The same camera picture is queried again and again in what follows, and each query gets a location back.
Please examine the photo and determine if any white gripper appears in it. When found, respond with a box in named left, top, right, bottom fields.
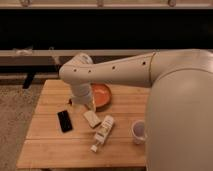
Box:
left=70, top=83, right=96, bottom=111

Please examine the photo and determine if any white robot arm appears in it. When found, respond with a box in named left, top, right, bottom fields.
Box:
left=59, top=49, right=213, bottom=171

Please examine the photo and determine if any orange plate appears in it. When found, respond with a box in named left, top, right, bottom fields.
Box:
left=92, top=84, right=112, bottom=108

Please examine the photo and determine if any white plastic bottle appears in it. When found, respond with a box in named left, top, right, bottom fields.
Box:
left=91, top=115, right=114, bottom=152

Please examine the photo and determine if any black phone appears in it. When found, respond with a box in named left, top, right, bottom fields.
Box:
left=57, top=110, right=73, bottom=133

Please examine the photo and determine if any wooden table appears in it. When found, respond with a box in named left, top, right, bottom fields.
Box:
left=17, top=80, right=149, bottom=170

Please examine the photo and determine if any clear plastic cup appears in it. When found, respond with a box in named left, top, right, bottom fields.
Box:
left=131, top=120, right=146, bottom=145

